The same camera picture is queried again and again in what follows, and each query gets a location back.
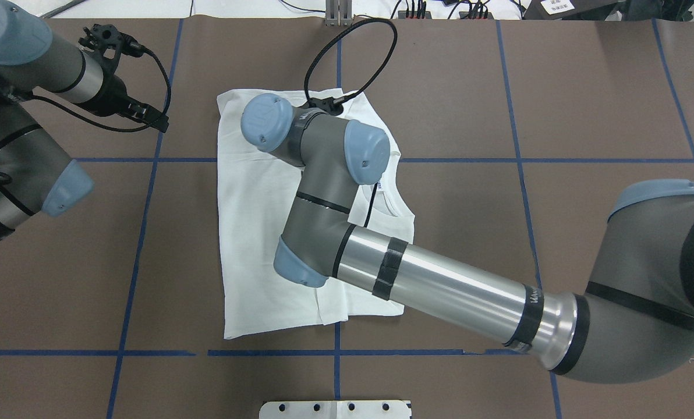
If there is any black camera cable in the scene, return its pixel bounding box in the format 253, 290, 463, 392
303, 17, 399, 229
27, 47, 173, 133

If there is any black power strip right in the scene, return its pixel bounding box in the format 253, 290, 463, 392
451, 1, 494, 20

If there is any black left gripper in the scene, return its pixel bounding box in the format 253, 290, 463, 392
84, 73, 169, 133

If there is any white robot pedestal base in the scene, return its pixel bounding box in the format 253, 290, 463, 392
259, 400, 413, 418

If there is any black left camera cable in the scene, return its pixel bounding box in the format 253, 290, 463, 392
27, 47, 173, 133

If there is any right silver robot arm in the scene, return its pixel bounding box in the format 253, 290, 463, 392
240, 93, 694, 385

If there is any black power strip left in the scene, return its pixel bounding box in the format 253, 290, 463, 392
392, 1, 431, 20

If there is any black power strip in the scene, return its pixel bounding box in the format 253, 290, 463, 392
392, 1, 431, 20
451, 1, 494, 20

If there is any black right camera cable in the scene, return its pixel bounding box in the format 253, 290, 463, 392
303, 17, 399, 229

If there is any grey aluminium frame post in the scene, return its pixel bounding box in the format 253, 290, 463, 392
325, 0, 354, 27

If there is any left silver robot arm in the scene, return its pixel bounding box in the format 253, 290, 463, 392
0, 1, 171, 241

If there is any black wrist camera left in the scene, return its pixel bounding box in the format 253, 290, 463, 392
78, 24, 149, 75

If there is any white long-sleeve printed shirt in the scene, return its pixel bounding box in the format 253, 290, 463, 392
217, 88, 405, 340

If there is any dark box with label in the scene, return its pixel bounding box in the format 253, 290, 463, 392
522, 1, 629, 21

